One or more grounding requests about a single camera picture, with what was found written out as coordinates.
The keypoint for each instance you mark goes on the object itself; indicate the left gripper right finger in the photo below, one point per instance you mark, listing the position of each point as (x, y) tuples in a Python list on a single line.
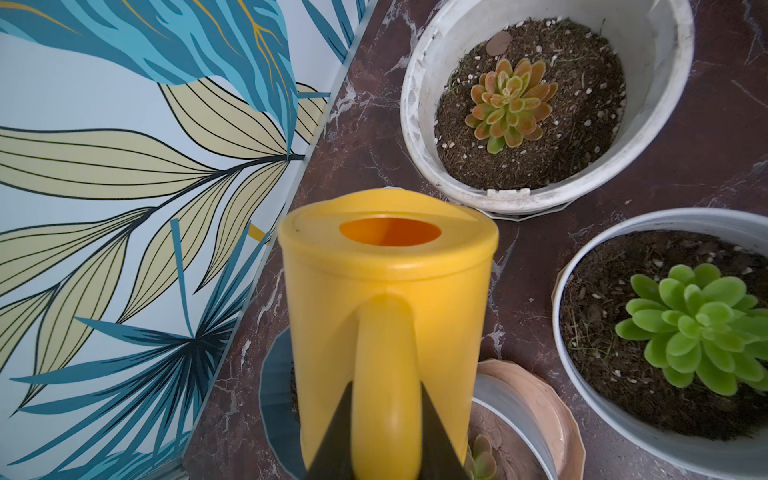
[(439, 460)]

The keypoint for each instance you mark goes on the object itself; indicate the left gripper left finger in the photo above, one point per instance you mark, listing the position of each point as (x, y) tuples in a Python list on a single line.
[(333, 459)]

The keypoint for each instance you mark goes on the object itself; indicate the white pot pink soil succulent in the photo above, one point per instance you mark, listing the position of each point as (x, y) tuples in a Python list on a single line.
[(520, 428)]

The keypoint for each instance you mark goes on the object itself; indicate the yellow watering can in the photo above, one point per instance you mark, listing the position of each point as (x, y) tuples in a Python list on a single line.
[(387, 289)]

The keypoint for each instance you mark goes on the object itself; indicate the white pot dark soil succulent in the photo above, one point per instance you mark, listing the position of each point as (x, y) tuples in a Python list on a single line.
[(699, 325)]

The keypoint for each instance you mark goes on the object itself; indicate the large white round pot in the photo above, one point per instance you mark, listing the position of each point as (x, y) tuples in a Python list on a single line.
[(511, 100)]

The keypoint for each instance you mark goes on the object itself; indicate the blue pot red succulent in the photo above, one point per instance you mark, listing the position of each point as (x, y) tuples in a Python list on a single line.
[(280, 421)]

